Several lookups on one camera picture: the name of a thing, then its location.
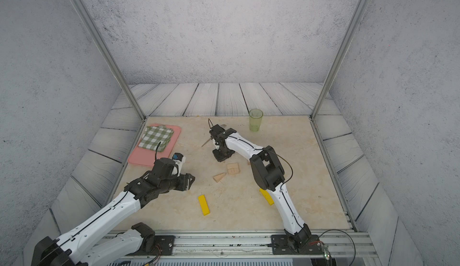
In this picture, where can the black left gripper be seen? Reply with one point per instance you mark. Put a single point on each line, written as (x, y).
(185, 183)

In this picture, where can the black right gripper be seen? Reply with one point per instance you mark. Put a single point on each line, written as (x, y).
(218, 157)

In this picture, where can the wooden square block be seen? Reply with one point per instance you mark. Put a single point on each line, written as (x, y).
(233, 169)

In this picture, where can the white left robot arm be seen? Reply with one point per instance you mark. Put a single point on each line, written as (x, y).
(81, 246)

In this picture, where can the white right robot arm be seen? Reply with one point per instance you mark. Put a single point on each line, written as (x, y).
(269, 175)

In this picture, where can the metal spoon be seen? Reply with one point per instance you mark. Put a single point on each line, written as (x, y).
(223, 126)

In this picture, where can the yellow long block left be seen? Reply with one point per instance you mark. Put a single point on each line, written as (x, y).
(204, 205)

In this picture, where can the yellow long block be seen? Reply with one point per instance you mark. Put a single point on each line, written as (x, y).
(204, 205)
(267, 197)

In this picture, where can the green translucent plastic cup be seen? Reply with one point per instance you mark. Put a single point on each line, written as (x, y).
(255, 119)

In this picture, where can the green checked cloth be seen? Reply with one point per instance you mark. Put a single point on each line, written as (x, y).
(156, 138)

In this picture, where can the yellow long block right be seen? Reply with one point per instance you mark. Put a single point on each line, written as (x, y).
(267, 197)

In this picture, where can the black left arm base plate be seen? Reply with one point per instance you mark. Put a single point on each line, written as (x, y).
(163, 245)

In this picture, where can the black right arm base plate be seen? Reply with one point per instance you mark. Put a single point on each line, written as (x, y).
(281, 244)

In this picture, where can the left aluminium frame post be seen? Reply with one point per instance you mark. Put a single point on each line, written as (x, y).
(97, 38)

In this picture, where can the aluminium frame post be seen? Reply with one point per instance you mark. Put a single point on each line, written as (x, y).
(97, 38)
(341, 53)

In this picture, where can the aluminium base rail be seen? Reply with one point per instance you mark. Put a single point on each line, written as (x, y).
(250, 248)

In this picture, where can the right aluminium frame post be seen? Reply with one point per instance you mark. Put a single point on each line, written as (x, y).
(341, 53)

